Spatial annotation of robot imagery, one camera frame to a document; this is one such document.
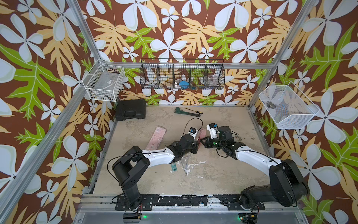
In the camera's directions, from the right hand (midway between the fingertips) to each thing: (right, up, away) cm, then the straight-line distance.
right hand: (199, 139), depth 86 cm
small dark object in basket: (+44, +22, -2) cm, 49 cm away
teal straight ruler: (-16, -17, +1) cm, 24 cm away
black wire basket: (-10, +46, +12) cm, 48 cm away
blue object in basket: (-9, +37, +8) cm, 39 cm away
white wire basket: (-60, +36, -2) cm, 69 cm away
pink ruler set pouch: (-29, -1, +13) cm, 32 cm away
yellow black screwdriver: (+3, +19, +29) cm, 35 cm away
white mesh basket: (+52, +20, -5) cm, 56 cm away
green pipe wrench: (-13, +20, +30) cm, 38 cm away
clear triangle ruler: (-9, -15, +2) cm, 18 cm away
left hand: (0, -1, +1) cm, 1 cm away
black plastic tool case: (-54, +21, +28) cm, 64 cm away
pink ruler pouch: (+3, +3, +2) cm, 5 cm away
